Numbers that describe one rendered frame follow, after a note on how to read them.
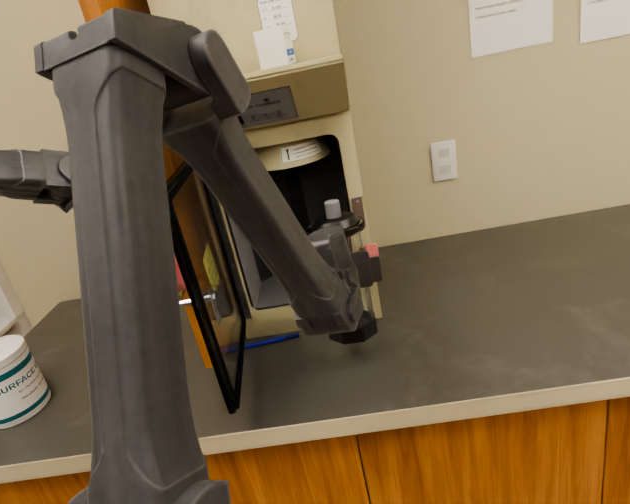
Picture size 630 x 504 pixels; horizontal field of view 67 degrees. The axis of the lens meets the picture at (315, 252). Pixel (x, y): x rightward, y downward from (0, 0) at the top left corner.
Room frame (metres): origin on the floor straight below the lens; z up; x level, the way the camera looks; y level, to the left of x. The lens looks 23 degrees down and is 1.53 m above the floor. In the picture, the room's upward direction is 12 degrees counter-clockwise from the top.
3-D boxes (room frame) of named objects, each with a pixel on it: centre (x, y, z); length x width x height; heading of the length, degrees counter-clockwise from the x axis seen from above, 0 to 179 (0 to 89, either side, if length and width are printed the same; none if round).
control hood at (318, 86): (0.89, 0.04, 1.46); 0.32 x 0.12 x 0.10; 85
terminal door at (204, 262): (0.79, 0.19, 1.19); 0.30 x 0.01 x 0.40; 0
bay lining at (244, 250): (1.07, 0.03, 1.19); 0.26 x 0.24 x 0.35; 85
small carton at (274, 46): (0.88, -0.01, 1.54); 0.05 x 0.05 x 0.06; 73
